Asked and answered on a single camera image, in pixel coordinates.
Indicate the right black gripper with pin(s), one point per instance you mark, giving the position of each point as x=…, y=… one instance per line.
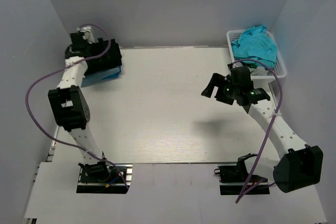
x=216, y=80

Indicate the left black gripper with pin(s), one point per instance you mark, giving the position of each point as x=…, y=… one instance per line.
x=88, y=44

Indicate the black t-shirt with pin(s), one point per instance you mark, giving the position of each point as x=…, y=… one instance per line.
x=110, y=60

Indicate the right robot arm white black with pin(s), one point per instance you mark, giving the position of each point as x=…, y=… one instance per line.
x=300, y=165

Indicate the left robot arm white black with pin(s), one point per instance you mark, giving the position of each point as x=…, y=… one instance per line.
x=68, y=104

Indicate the folded bright blue t-shirt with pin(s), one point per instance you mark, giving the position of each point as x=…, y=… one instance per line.
x=108, y=74

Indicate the folded light blue t-shirt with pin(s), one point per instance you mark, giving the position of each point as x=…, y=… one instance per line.
x=91, y=80

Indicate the green garment in basket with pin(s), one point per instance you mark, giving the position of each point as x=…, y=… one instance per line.
x=251, y=65

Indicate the grey garment in basket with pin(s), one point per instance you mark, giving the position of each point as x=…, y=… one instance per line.
x=258, y=71

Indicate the turquoise t-shirt in basket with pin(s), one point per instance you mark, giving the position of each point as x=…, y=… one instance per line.
x=254, y=43

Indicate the white plastic basket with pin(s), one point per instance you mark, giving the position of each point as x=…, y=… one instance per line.
x=279, y=69

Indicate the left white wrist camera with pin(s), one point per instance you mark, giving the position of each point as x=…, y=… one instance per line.
x=87, y=33

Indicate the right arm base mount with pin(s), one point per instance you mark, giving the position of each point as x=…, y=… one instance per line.
x=232, y=176

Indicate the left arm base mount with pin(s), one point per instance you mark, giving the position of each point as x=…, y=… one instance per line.
x=98, y=179

